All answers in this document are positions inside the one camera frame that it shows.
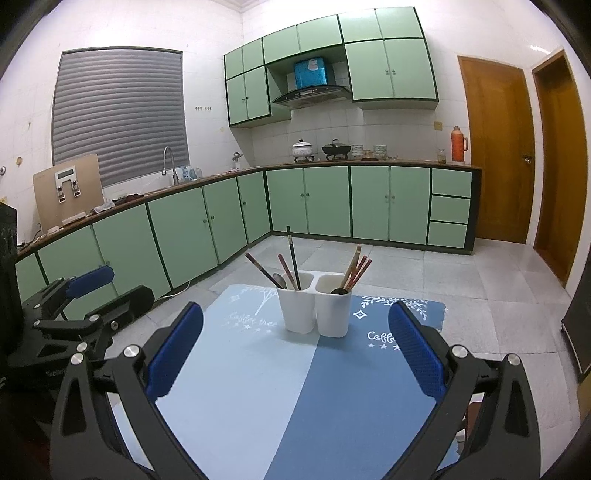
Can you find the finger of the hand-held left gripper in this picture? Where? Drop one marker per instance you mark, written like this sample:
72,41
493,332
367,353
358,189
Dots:
131,300
92,279

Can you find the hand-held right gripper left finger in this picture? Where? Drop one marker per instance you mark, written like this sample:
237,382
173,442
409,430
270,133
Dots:
178,350

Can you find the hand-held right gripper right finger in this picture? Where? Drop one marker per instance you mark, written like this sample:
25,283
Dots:
415,350

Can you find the red-topped wooden chopstick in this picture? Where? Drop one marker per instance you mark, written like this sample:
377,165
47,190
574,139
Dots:
364,268
359,267

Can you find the dark spoon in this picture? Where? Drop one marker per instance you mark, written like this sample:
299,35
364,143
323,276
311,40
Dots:
339,290

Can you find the plain wooden chopstick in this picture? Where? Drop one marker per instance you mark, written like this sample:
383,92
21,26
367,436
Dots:
350,270
353,263

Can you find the dark red patterned chopstick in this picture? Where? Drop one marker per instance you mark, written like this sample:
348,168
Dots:
258,269
284,270

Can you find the white two-compartment utensil holder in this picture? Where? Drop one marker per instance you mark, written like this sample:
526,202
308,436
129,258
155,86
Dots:
300,309

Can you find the black chopstick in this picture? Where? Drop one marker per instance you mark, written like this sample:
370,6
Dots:
295,272
290,249

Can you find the light blue placemat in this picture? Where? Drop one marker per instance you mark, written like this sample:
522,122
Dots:
240,392

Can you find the dark cloth on counter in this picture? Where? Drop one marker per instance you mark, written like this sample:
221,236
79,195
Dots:
115,202

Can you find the dark blue placemat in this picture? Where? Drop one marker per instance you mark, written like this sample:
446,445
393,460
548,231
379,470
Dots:
351,415

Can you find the tan board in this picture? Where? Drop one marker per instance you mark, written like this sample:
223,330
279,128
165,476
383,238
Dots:
46,198

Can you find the metal spoon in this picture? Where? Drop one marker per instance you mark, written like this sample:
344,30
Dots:
278,279

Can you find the bottles beside sink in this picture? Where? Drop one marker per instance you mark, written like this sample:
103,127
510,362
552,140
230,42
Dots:
191,173

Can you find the chrome sink faucet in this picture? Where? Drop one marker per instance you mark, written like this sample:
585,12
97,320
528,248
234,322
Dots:
167,159

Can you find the grey window blind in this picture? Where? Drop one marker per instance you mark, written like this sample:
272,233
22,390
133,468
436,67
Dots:
120,115

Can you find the small chrome tap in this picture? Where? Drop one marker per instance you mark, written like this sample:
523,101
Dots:
237,159

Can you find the green base cabinets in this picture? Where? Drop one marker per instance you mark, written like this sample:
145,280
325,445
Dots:
328,198

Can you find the small glass jar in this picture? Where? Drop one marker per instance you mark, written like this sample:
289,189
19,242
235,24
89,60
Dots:
441,157

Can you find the stack of bowls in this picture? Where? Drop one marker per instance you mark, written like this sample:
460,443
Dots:
380,150
357,150

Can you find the orange thermos flask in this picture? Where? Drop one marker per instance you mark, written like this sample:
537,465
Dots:
458,145

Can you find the closed wooden door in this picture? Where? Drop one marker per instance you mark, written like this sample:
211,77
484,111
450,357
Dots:
496,152

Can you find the black wok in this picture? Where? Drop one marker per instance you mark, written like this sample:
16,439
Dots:
336,148

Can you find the white cooking pot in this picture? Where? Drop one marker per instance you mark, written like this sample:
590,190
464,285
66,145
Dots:
302,150

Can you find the black range hood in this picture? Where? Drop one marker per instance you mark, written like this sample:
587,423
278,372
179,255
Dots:
309,96

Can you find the blue box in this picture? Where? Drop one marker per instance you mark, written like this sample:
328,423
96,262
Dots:
311,71

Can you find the white bracket device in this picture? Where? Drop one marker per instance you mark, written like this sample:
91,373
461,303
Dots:
67,182

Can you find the wooden door in frame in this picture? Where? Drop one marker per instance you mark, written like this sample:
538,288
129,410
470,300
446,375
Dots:
561,175

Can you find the green wall cabinets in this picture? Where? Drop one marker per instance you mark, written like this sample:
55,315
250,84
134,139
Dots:
392,69

